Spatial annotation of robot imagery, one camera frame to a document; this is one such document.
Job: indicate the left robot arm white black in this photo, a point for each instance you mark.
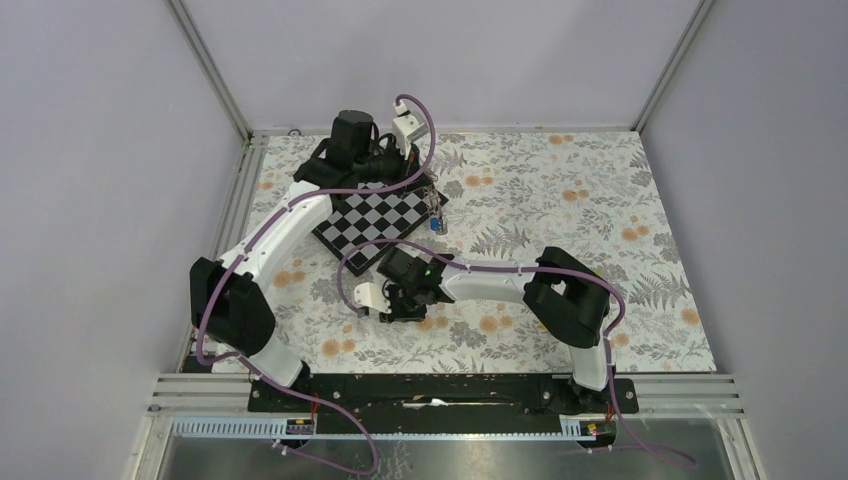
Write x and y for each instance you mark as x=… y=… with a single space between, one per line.
x=228 y=295

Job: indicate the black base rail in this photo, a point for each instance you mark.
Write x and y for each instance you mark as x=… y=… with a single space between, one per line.
x=478 y=398

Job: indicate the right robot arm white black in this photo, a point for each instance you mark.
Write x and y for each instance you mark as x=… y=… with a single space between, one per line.
x=563 y=294

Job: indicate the white cable duct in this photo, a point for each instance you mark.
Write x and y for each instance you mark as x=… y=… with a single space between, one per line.
x=327 y=427

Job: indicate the black white chessboard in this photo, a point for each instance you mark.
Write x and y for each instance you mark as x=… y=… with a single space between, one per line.
x=356 y=219

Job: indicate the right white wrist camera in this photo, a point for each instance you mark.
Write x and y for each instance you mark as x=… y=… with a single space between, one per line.
x=370 y=296

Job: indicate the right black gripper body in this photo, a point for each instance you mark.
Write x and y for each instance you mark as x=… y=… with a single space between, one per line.
x=405 y=306

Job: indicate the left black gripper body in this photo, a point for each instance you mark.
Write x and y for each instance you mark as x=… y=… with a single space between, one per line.
x=400 y=167

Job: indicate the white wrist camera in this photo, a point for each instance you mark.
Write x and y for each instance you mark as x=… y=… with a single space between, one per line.
x=370 y=296
x=408 y=126

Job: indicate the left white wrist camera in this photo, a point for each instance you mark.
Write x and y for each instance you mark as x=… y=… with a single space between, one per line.
x=408 y=126

